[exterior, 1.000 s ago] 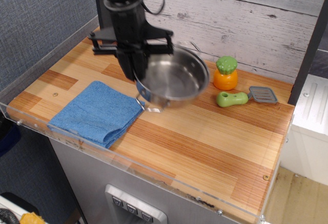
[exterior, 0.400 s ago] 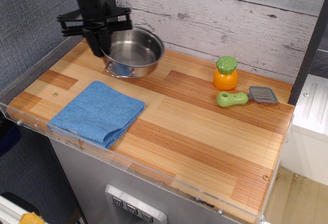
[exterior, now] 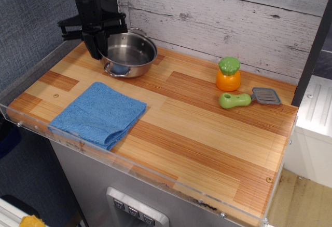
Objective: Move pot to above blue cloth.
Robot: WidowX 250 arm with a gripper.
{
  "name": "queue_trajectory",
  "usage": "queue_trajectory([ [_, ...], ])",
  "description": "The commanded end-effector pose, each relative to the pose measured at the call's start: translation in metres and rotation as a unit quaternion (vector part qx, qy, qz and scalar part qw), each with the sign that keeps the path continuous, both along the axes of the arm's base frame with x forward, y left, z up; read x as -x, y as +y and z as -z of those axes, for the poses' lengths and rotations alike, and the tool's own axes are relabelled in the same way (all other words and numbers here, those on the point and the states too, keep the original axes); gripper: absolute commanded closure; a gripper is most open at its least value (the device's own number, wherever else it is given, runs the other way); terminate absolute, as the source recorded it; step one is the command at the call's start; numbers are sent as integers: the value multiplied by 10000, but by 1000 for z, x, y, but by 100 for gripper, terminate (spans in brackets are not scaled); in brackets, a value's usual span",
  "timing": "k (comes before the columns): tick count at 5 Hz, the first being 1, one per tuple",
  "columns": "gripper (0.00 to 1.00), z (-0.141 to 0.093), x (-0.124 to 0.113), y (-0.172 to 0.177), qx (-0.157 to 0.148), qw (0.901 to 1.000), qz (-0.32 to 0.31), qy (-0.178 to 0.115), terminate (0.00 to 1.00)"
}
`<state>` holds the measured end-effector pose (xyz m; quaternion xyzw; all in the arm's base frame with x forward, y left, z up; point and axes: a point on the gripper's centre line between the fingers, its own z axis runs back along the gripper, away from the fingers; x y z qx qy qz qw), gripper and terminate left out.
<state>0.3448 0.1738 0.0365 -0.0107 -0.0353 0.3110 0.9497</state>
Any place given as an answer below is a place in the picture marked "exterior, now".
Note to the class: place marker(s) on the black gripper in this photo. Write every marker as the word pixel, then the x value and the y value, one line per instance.
pixel 94 25

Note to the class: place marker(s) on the stainless steel pot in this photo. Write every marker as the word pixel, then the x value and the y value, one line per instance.
pixel 129 54

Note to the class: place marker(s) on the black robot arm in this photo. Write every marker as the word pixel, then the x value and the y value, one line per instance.
pixel 93 25

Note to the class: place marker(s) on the blue folded cloth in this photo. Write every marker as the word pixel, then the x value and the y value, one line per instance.
pixel 100 116

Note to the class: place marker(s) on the clear acrylic guard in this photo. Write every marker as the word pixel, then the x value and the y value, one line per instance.
pixel 222 160

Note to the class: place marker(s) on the orange toy carrot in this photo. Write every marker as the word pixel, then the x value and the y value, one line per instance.
pixel 228 77

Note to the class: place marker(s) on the silver control panel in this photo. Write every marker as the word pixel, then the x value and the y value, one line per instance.
pixel 128 211

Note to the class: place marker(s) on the white aluminium box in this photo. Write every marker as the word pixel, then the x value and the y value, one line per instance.
pixel 309 152

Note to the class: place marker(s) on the green handled toy spatula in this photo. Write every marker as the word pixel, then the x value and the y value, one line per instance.
pixel 261 95

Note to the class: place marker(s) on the black vertical post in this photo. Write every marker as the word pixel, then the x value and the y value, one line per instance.
pixel 313 56

